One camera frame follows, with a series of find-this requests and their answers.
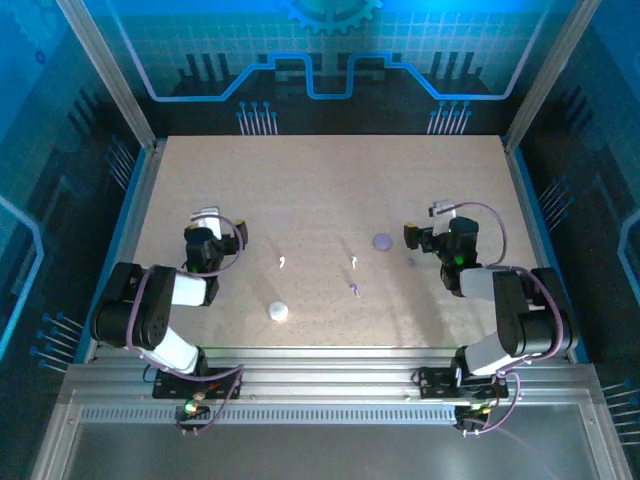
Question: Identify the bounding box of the small LED circuit board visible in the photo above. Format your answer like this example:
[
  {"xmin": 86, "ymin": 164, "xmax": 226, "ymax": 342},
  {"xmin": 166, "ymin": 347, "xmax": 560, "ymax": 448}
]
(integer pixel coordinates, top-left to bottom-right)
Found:
[
  {"xmin": 174, "ymin": 397, "xmax": 212, "ymax": 437},
  {"xmin": 453, "ymin": 402, "xmax": 496, "ymax": 437}
]

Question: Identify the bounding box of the blue printed backdrop panel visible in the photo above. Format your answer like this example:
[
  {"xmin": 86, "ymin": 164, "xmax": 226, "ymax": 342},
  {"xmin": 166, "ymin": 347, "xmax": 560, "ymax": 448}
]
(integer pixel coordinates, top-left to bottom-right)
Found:
[
  {"xmin": 0, "ymin": 0, "xmax": 151, "ymax": 480},
  {"xmin": 82, "ymin": 0, "xmax": 576, "ymax": 137},
  {"xmin": 509, "ymin": 0, "xmax": 640, "ymax": 451}
]

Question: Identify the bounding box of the slotted metal strip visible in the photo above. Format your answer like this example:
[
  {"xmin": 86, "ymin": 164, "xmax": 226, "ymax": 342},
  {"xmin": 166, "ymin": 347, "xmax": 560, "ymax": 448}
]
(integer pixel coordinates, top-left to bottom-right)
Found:
[{"xmin": 78, "ymin": 405, "xmax": 460, "ymax": 426}]

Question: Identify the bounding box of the grey metal panel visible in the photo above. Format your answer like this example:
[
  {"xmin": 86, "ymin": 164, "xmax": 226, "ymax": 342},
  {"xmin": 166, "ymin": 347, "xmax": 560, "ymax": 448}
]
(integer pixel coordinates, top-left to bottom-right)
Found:
[{"xmin": 29, "ymin": 389, "xmax": 634, "ymax": 480}]

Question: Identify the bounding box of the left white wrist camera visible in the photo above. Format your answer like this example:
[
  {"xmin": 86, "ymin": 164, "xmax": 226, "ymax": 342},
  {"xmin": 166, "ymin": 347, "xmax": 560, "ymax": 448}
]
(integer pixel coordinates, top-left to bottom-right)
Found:
[{"xmin": 190, "ymin": 206, "xmax": 224, "ymax": 240}]

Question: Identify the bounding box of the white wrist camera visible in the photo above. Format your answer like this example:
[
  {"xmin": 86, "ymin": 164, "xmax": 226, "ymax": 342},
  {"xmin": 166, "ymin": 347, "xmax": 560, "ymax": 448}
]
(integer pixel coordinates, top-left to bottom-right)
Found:
[
  {"xmin": 190, "ymin": 206, "xmax": 224, "ymax": 240},
  {"xmin": 428, "ymin": 200, "xmax": 457, "ymax": 237}
]

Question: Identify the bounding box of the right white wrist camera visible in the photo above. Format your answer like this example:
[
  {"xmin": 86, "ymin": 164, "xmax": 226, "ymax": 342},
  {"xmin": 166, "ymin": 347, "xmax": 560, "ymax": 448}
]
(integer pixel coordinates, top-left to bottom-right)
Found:
[{"xmin": 428, "ymin": 200, "xmax": 457, "ymax": 237}]

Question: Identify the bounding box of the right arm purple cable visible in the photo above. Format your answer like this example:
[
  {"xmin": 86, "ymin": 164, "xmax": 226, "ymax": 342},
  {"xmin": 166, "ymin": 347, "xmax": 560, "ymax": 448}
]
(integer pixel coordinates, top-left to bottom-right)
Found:
[{"xmin": 449, "ymin": 201, "xmax": 566, "ymax": 436}]

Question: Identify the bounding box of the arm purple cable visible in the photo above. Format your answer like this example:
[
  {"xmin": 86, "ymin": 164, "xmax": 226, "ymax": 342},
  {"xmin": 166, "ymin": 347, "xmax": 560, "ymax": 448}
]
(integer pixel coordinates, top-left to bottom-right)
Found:
[
  {"xmin": 449, "ymin": 201, "xmax": 566, "ymax": 436},
  {"xmin": 123, "ymin": 214, "xmax": 246, "ymax": 437}
]

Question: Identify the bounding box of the aluminium side rail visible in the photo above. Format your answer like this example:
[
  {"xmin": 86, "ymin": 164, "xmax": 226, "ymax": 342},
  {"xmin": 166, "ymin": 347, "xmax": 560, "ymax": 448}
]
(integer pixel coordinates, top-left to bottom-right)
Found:
[
  {"xmin": 501, "ymin": 137, "xmax": 584, "ymax": 364},
  {"xmin": 82, "ymin": 139, "xmax": 169, "ymax": 364}
]

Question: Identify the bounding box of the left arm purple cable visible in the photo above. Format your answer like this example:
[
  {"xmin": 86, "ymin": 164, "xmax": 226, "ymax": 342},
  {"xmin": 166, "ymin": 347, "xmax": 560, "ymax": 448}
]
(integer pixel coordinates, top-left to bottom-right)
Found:
[{"xmin": 123, "ymin": 214, "xmax": 246, "ymax": 437}]

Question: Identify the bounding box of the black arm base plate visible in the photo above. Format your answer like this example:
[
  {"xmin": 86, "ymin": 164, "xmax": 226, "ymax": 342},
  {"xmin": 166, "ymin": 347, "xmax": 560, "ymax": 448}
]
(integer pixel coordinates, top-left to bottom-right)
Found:
[
  {"xmin": 413, "ymin": 367, "xmax": 524, "ymax": 401},
  {"xmin": 152, "ymin": 367, "xmax": 245, "ymax": 401}
]

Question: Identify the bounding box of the aluminium mounting rail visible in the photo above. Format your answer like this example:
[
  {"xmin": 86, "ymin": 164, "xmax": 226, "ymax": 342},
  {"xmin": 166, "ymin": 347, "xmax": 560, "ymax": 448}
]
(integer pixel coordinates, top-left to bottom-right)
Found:
[{"xmin": 59, "ymin": 346, "xmax": 604, "ymax": 407}]

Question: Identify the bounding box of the aluminium frame post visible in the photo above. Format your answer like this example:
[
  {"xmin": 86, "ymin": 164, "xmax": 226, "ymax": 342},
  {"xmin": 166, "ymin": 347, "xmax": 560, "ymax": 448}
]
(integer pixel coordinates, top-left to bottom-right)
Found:
[
  {"xmin": 502, "ymin": 0, "xmax": 604, "ymax": 151},
  {"xmin": 54, "ymin": 0, "xmax": 160, "ymax": 151}
]

